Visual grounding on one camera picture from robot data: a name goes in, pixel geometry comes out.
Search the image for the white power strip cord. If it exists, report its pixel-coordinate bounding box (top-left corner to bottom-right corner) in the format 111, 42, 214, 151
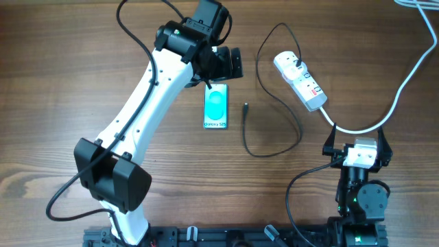
319, 0, 439, 135

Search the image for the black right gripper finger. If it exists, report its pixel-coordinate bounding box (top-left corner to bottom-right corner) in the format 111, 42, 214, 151
322, 123, 337, 154
377, 127, 393, 167

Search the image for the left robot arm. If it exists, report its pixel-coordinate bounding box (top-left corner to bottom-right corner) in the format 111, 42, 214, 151
73, 1, 243, 246

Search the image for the smartphone with cyan screen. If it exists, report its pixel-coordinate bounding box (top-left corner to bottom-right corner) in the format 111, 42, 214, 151
203, 84, 228, 129

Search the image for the black USB charging cable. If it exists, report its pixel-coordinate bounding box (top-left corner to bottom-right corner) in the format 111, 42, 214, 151
241, 22, 304, 158

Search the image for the white charger adapter plug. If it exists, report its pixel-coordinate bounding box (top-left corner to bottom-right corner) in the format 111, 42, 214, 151
281, 63, 307, 84

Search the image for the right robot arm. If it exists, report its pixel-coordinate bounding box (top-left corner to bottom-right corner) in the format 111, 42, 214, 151
322, 124, 393, 247

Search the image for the white power strip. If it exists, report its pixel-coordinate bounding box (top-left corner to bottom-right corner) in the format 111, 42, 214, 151
273, 51, 327, 112

